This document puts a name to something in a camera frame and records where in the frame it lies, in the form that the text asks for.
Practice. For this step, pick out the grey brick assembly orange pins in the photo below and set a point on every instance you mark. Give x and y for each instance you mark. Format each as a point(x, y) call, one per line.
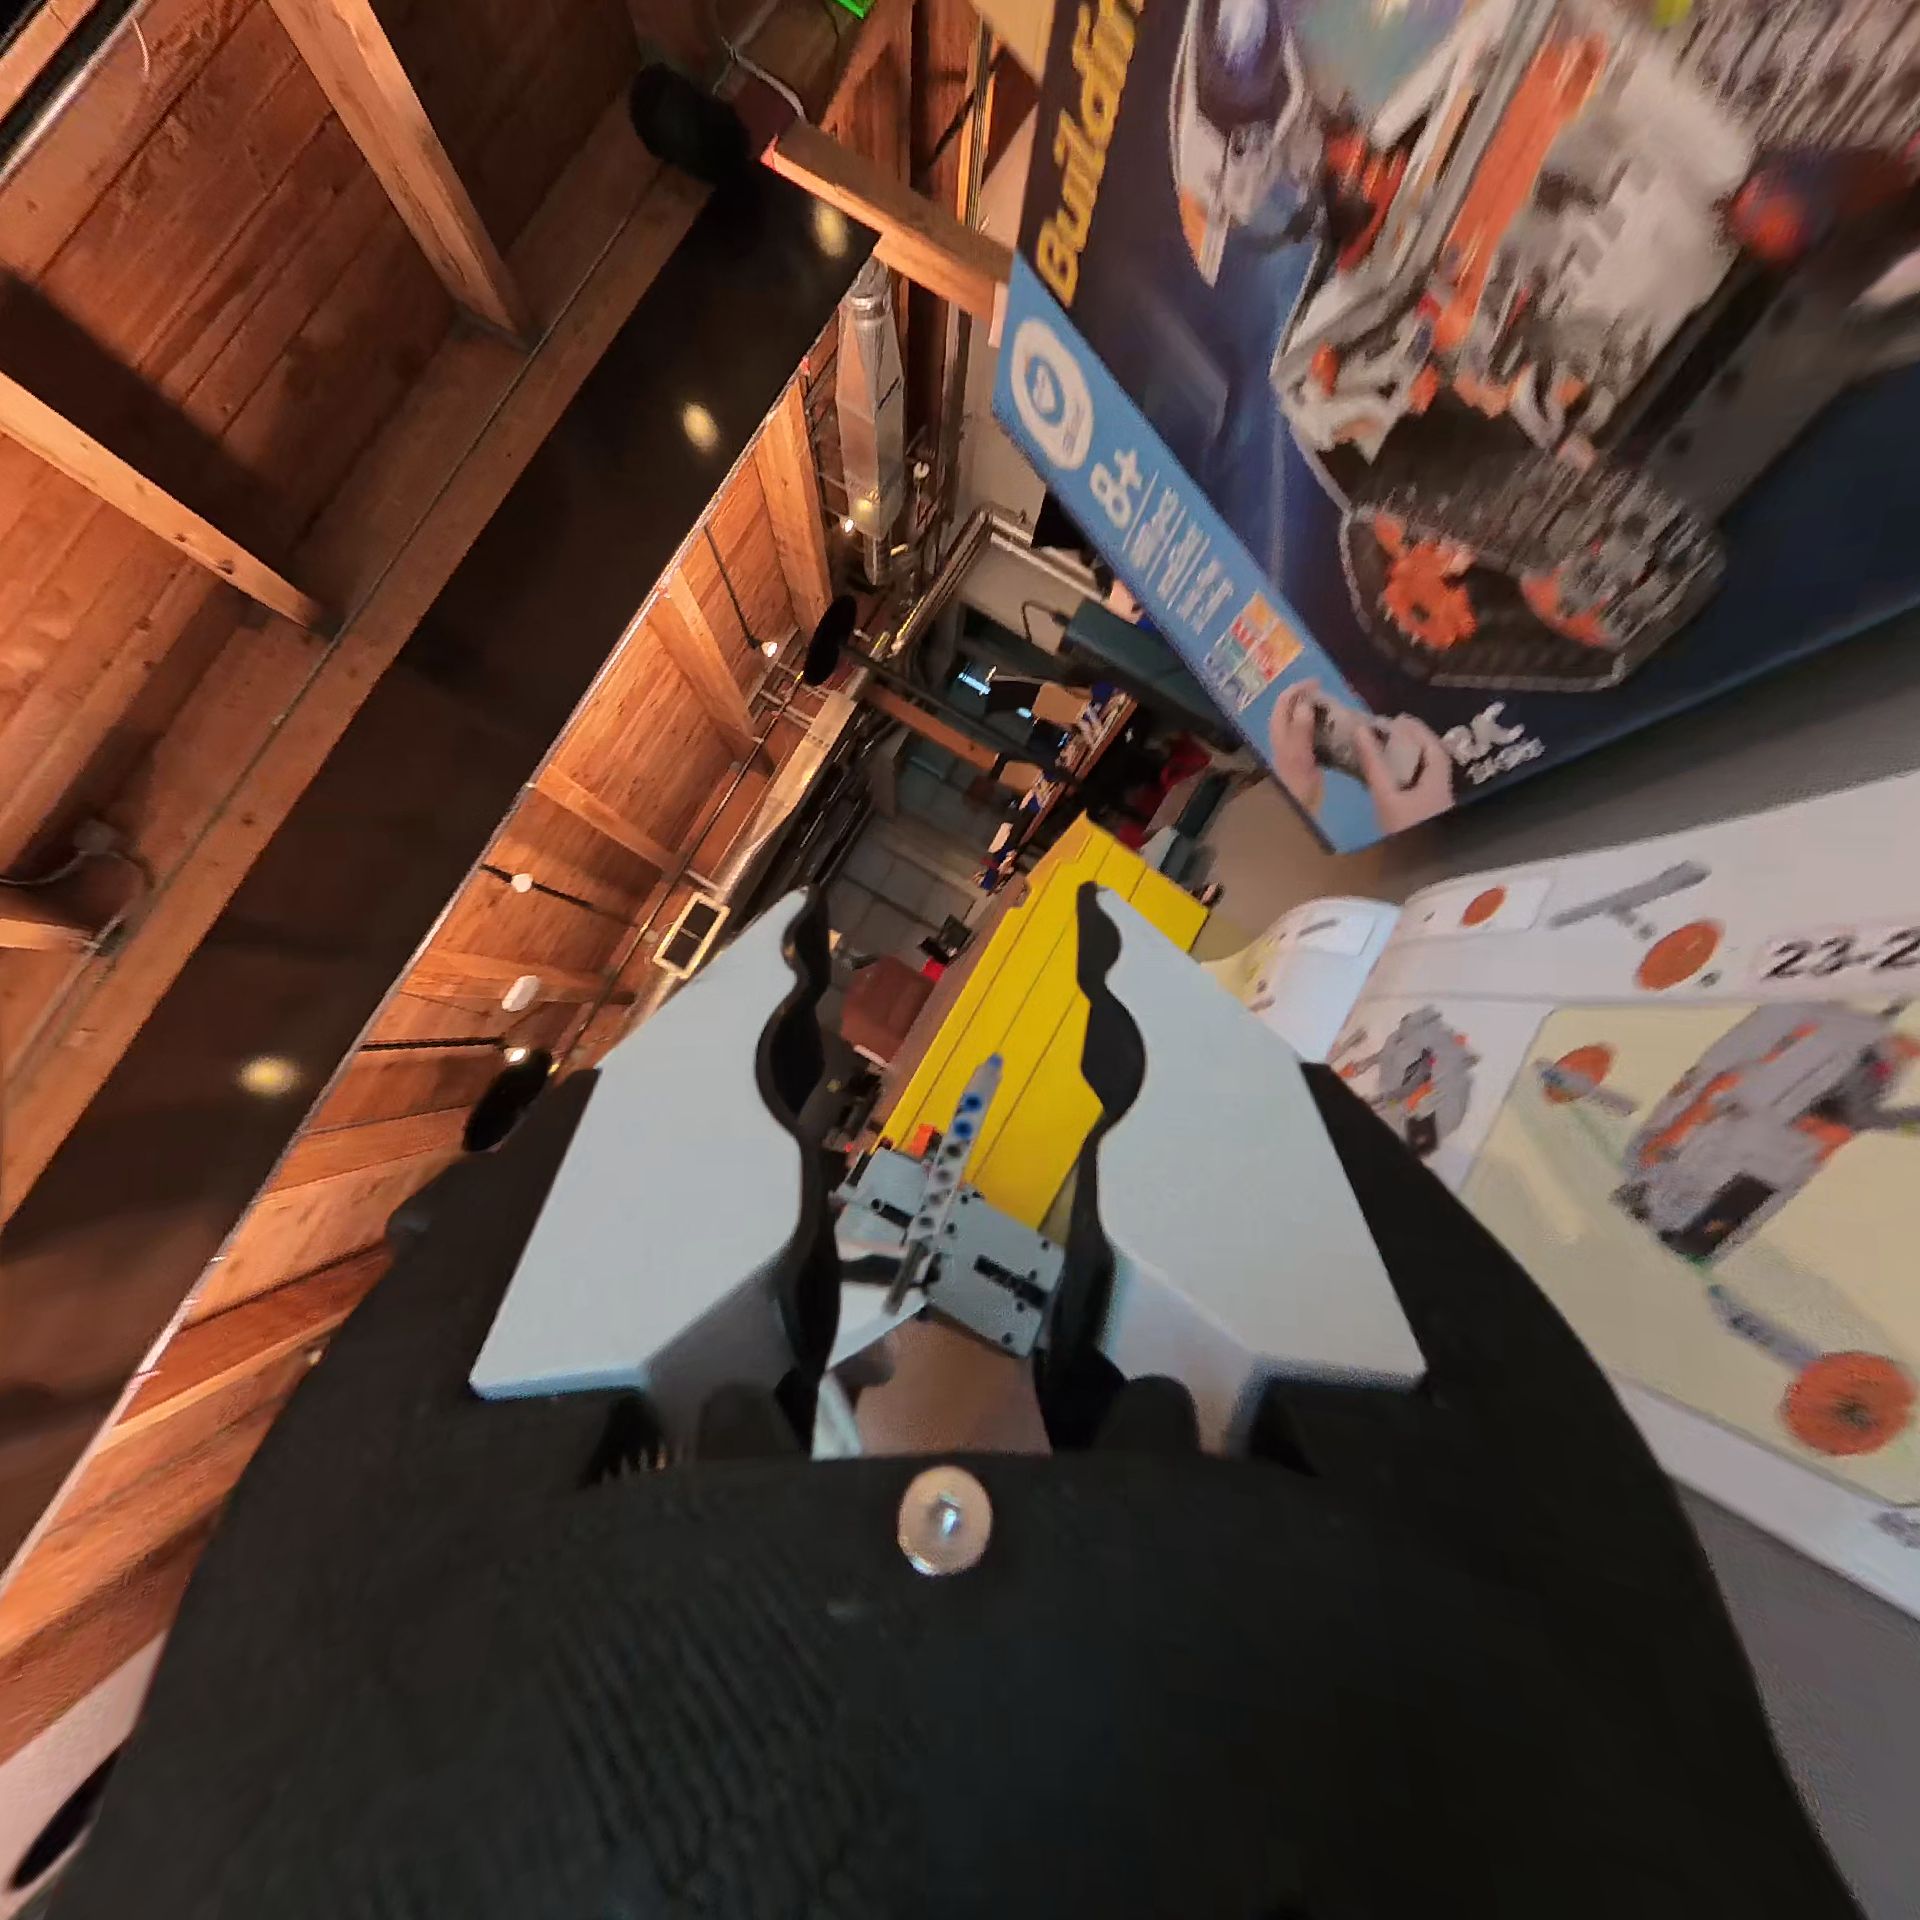
point(990, 1275)

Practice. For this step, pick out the person's left hand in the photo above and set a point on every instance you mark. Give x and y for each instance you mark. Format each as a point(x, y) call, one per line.
point(961, 1402)

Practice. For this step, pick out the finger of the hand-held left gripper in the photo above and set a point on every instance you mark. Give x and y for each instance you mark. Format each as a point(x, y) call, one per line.
point(862, 1328)

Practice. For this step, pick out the blue robot toy box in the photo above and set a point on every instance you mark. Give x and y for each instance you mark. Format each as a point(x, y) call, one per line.
point(1500, 451)

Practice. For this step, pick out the grey beam with blue pins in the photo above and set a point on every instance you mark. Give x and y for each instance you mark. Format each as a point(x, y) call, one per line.
point(953, 1163)

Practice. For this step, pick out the white vent grille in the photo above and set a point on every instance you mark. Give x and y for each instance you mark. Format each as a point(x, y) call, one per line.
point(691, 933)

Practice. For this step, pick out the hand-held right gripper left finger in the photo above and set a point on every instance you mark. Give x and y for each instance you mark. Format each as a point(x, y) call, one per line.
point(660, 1230)

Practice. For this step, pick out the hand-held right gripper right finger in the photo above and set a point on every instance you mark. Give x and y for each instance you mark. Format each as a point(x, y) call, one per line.
point(1245, 1215)

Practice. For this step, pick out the white instruction booklet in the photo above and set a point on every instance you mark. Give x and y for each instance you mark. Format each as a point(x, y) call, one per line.
point(1575, 1081)

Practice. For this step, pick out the yellow plastic bin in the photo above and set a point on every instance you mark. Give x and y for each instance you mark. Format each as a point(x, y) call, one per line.
point(1021, 975)

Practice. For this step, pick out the black pole round disc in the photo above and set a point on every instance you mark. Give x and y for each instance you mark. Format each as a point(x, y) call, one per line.
point(830, 643)
point(691, 121)
point(507, 1102)

